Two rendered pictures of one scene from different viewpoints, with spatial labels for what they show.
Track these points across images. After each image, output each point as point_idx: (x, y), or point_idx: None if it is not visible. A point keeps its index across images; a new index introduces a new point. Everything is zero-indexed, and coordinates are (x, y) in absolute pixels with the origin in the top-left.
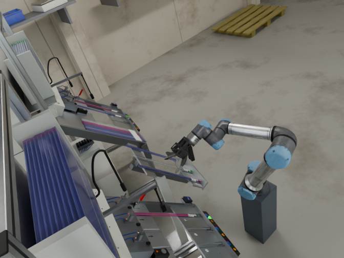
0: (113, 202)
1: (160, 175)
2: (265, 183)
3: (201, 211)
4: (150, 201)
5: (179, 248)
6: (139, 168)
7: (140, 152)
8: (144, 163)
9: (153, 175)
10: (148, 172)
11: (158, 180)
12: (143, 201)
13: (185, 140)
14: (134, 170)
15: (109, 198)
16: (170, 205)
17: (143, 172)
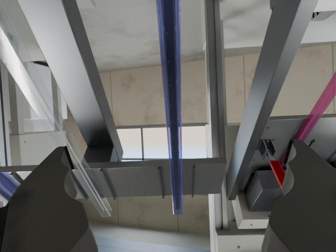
0: (272, 204)
1: (72, 1)
2: None
3: None
4: (264, 110)
5: None
6: (115, 144)
7: (23, 176)
8: (130, 184)
9: (224, 175)
10: (208, 189)
11: (93, 0)
12: (258, 130)
13: None
14: (121, 147)
15: (259, 206)
16: (309, 19)
17: (110, 114)
